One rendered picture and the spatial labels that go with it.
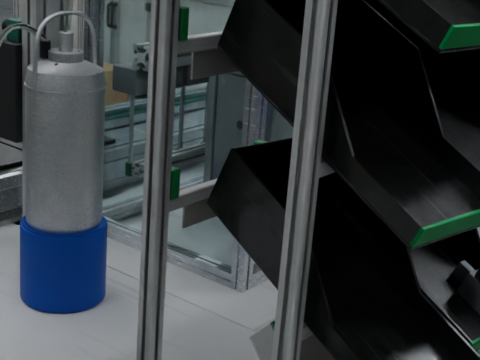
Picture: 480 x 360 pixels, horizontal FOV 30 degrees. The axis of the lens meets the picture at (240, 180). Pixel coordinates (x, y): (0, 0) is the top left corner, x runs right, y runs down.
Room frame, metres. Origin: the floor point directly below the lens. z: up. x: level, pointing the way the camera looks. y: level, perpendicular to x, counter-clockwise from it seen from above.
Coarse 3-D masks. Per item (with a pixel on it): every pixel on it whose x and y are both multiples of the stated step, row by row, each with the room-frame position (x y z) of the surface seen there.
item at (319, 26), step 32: (160, 0) 0.82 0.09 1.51; (320, 0) 0.72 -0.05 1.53; (160, 32) 0.82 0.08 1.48; (320, 32) 0.72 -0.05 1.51; (160, 64) 0.82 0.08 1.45; (320, 64) 0.72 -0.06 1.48; (160, 96) 0.82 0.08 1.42; (320, 96) 0.72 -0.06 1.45; (160, 128) 0.82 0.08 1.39; (320, 128) 0.73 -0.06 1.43; (160, 160) 0.82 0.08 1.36; (320, 160) 0.73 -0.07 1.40; (160, 192) 0.82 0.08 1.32; (288, 192) 0.73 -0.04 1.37; (160, 224) 0.83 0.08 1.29; (288, 224) 0.73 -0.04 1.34; (160, 256) 0.83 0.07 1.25; (288, 256) 0.73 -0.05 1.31; (160, 288) 0.83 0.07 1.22; (288, 288) 0.73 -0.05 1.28; (160, 320) 0.83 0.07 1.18; (288, 320) 0.72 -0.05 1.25; (160, 352) 0.83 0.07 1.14; (288, 352) 0.72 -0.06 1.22
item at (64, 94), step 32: (64, 32) 1.50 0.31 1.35; (32, 64) 1.50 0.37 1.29; (64, 64) 1.47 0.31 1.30; (96, 64) 1.56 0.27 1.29; (32, 96) 1.46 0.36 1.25; (64, 96) 1.44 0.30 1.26; (96, 96) 1.48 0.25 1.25; (32, 128) 1.46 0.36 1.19; (64, 128) 1.44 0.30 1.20; (96, 128) 1.48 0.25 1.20; (32, 160) 1.46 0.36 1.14; (64, 160) 1.44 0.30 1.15; (96, 160) 1.48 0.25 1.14; (32, 192) 1.46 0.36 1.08; (64, 192) 1.44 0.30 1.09; (96, 192) 1.48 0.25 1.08; (32, 224) 1.46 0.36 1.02; (64, 224) 1.44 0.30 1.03; (96, 224) 1.48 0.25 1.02
